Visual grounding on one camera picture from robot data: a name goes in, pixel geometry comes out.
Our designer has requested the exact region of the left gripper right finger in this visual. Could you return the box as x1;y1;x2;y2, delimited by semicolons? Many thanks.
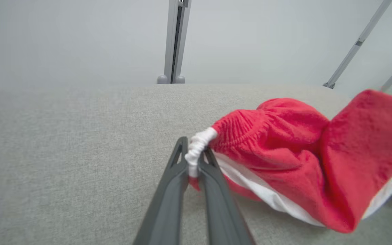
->
199;148;255;245

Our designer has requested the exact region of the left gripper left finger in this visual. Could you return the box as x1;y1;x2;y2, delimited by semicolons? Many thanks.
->
133;136;190;245

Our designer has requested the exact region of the red shorts white trim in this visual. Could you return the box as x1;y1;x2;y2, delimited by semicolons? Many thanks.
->
184;89;392;234

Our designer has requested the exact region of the grey fabric sofa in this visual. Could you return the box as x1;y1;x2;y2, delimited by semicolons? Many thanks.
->
0;83;392;245

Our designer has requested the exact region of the grey partition post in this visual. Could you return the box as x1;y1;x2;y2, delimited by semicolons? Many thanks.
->
157;0;192;84

